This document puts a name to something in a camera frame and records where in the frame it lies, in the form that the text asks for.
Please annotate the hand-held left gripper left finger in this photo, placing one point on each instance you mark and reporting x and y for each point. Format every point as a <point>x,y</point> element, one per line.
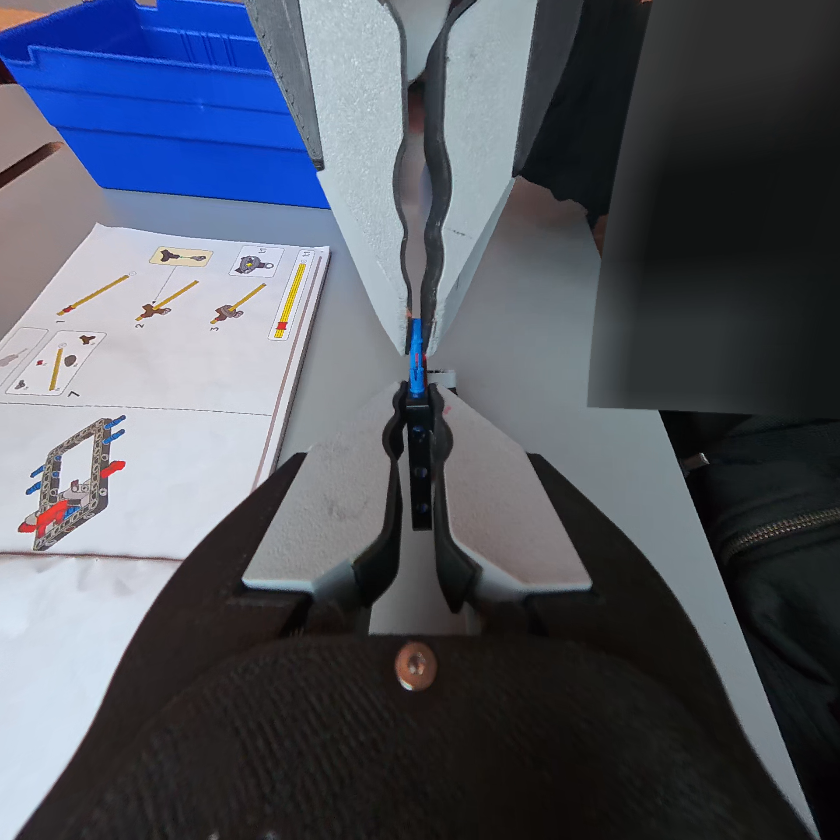
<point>321,518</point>

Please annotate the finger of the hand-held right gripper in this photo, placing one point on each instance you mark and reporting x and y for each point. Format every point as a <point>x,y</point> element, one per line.
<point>479,131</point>
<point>354,131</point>

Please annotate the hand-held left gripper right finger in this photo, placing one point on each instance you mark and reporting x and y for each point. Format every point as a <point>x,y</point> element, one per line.
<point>512,518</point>

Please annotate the black lego frame assembly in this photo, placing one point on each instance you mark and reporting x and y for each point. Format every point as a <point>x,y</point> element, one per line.
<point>420,485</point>

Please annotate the blue lego pin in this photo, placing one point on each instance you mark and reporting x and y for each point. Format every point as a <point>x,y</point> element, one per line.
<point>415,367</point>

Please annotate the blue plastic bin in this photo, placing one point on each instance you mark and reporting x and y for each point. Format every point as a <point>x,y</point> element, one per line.
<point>164,118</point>

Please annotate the white instruction booklet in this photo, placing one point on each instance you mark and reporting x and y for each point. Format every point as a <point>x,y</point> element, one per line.
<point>164,394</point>

